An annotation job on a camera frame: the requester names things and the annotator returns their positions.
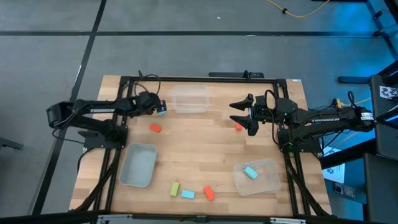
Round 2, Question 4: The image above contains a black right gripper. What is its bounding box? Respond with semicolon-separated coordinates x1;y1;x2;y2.
229;93;275;137

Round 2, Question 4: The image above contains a green block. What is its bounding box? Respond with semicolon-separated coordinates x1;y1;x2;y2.
169;181;181;197

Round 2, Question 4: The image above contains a long orange block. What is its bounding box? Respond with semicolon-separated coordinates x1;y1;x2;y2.
203;185;216;202

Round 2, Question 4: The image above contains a clear plastic bin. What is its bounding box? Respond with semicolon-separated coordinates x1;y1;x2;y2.
171;85;210;114
233;157;282;197

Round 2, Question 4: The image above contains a grey plastic bin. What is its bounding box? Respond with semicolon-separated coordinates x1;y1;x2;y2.
119;142;158;189

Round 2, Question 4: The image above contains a white paper sheet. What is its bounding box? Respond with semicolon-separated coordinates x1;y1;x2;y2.
322;146;346;184

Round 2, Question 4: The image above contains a black label plate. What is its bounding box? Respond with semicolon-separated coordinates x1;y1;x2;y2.
333;182;356;199

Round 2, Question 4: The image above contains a black equipment case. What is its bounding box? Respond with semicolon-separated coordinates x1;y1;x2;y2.
369;73;398;161

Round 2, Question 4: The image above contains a white marker paper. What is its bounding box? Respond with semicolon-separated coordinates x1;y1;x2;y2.
379;85;398;100

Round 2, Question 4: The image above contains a black floor leg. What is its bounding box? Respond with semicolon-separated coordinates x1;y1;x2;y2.
0;136;24;151

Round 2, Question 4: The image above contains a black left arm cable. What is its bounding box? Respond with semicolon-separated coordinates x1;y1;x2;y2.
133;70;162;97

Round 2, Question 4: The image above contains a black bar bracket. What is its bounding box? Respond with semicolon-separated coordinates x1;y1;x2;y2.
207;70;266;79

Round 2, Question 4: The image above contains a black aluminium table frame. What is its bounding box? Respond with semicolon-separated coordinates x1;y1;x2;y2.
70;74;332;218

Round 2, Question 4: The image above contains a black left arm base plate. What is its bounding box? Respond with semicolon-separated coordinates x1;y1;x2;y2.
78;124;129;149

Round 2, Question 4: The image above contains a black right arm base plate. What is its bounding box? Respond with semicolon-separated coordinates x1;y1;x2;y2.
277;126;323;153

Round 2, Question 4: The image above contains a yellow floor cable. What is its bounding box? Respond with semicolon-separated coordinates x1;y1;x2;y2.
266;0;331;19

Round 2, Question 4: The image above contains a yellow power cable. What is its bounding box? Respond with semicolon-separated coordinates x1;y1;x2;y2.
340;96;373;107

